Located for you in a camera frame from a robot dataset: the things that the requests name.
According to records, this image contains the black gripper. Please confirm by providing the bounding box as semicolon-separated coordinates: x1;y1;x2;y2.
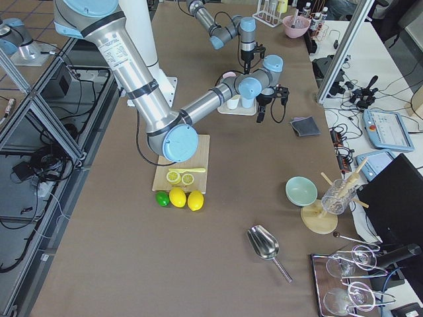
241;44;265;75
256;85;289;123

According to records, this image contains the blue cup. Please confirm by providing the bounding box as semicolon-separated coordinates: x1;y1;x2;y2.
241;96;254;109

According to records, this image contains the pink cup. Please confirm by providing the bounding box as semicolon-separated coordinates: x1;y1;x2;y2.
222;71;236;79

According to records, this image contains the cream white cup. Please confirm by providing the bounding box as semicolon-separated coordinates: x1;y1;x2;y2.
226;96;239;110

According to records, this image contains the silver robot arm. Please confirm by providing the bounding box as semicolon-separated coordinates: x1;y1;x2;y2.
54;1;284;162
186;1;266;74

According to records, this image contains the cream rabbit tray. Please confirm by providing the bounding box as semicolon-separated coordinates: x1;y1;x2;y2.
217;95;257;116

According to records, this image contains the mirror tray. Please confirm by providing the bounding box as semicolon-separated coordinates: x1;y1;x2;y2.
310;248;396;316

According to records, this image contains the grey folded cloth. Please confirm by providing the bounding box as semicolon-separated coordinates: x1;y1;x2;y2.
289;116;321;137

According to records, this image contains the white dish rack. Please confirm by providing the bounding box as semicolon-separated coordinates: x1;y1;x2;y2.
252;0;288;28

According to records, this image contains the pink mixing bowl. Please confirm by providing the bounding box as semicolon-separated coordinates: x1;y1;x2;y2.
282;15;311;38

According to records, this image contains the bamboo cutting board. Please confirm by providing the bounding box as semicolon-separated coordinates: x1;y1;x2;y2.
152;135;210;194

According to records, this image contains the green bowl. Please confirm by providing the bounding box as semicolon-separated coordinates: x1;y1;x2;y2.
285;176;318;207

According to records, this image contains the lemon half right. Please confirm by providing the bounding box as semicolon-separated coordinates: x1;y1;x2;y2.
181;173;195;186

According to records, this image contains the lemon half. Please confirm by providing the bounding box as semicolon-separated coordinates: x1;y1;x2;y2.
166;170;182;185
181;173;195;186

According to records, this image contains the yellow plastic knife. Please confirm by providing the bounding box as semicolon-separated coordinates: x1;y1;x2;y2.
169;168;206;174

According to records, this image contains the lemon half left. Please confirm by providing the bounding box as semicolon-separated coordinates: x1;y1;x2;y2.
166;170;182;185

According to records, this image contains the whole lemon right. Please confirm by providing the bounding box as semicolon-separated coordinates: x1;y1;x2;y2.
188;190;204;211

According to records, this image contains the whole lemon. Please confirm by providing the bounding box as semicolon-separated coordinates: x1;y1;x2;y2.
188;190;204;211
169;188;186;208

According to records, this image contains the clear glass tumbler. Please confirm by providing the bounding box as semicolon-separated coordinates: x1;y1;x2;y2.
321;179;356;215

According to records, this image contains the wooden cup stand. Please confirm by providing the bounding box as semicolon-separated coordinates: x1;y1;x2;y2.
301;158;369;234

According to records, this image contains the whole lemon left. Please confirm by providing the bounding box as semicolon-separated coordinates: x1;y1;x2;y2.
169;188;186;208

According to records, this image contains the teach pendant tablet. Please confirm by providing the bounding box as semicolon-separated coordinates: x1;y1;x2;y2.
363;109;414;152

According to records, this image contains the green lime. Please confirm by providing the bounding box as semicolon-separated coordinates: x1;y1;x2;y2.
155;192;170;207

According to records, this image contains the metal scoop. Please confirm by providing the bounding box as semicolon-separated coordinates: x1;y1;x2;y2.
247;225;293;283

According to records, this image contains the small brown spoon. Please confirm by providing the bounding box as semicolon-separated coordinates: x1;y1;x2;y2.
332;231;362;243

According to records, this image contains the black monitor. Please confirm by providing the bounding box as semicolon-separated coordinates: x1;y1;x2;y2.
358;154;422;246

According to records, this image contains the wine glass upper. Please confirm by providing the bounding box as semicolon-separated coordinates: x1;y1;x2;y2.
326;244;377;278

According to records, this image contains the wine glass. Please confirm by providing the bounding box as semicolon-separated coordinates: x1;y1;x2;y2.
323;282;375;316
326;244;377;278

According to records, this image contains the wine glass lower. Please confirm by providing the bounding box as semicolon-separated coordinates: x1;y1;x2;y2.
323;282;375;316

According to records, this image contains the aluminium frame post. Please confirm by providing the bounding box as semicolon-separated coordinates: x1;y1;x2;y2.
317;0;375;105

